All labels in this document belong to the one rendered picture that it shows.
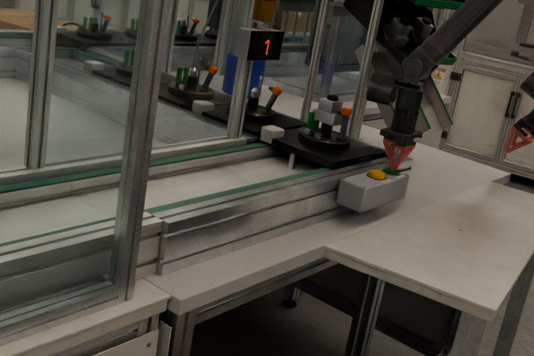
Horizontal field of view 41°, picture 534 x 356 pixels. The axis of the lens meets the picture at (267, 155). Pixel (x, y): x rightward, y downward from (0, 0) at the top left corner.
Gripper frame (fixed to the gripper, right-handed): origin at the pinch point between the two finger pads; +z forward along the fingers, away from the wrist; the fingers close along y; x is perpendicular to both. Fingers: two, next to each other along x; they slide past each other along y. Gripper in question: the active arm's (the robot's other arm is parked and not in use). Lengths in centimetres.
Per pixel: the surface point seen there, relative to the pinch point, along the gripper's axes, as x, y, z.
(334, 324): -51, -84, 98
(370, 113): -69, -108, 14
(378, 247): 11.2, 21.3, 11.7
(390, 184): 3.2, 6.0, 2.5
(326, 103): -22.0, 0.8, -9.9
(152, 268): -5, 72, 11
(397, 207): 0.7, -6.0, 11.6
